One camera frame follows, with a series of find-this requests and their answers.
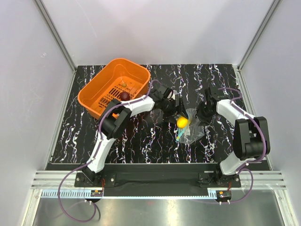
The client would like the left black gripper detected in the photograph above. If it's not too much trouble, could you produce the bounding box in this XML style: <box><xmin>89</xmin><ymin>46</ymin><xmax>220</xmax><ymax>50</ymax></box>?
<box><xmin>160</xmin><ymin>97</ymin><xmax>188</xmax><ymax>125</ymax></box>

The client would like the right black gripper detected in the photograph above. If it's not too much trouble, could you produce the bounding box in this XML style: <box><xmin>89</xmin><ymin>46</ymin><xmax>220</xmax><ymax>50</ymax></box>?
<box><xmin>191</xmin><ymin>101</ymin><xmax>215</xmax><ymax>127</ymax></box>

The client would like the yellow lemon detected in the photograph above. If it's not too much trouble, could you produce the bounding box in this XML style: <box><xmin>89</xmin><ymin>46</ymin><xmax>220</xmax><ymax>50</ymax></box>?
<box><xmin>177</xmin><ymin>116</ymin><xmax>189</xmax><ymax>129</ymax></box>

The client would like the clear zip top bag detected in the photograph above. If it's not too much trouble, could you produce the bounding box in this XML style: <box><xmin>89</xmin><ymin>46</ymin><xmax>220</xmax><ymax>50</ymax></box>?
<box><xmin>176</xmin><ymin>108</ymin><xmax>204</xmax><ymax>145</ymax></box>

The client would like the dark red plum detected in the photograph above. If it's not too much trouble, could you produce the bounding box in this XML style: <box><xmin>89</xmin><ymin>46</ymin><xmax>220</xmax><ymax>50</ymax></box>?
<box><xmin>120</xmin><ymin>91</ymin><xmax>131</xmax><ymax>101</ymax></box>

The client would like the orange plastic basket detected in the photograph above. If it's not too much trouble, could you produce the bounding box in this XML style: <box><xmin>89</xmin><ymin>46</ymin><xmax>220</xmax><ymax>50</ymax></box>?
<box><xmin>78</xmin><ymin>58</ymin><xmax>151</xmax><ymax>119</ymax></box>

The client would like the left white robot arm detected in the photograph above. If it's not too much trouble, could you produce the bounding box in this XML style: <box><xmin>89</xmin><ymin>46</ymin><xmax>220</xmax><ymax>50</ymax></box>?
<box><xmin>82</xmin><ymin>89</ymin><xmax>188</xmax><ymax>186</ymax></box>

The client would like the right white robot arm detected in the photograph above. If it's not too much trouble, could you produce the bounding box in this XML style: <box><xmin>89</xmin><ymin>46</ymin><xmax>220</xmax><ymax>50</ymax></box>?
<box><xmin>196</xmin><ymin>94</ymin><xmax>270</xmax><ymax>187</ymax></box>

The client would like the right connector box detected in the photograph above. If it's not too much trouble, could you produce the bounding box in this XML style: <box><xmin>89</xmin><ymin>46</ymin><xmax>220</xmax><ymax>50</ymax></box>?
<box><xmin>216</xmin><ymin>190</ymin><xmax>232</xmax><ymax>202</ymax></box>

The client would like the connector box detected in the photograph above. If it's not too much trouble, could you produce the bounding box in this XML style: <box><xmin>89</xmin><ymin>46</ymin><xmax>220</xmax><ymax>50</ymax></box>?
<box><xmin>216</xmin><ymin>190</ymin><xmax>232</xmax><ymax>202</ymax></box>
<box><xmin>91</xmin><ymin>188</ymin><xmax>104</xmax><ymax>197</ymax></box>

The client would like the left connector box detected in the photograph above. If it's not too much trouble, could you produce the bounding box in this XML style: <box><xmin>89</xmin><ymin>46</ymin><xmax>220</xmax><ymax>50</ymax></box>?
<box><xmin>91</xmin><ymin>188</ymin><xmax>104</xmax><ymax>197</ymax></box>

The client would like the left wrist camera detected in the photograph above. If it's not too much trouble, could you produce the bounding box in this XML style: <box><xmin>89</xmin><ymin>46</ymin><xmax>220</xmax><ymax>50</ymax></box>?
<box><xmin>158</xmin><ymin>85</ymin><xmax>175</xmax><ymax>99</ymax></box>

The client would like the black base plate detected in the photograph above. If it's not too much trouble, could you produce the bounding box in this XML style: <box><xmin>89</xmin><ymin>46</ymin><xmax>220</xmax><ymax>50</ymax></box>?
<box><xmin>74</xmin><ymin>163</ymin><xmax>241</xmax><ymax>188</ymax></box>

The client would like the aluminium frame rail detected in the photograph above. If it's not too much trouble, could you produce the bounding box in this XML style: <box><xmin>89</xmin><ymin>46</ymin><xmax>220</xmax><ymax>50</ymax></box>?
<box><xmin>31</xmin><ymin>169</ymin><xmax>286</xmax><ymax>190</ymax></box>

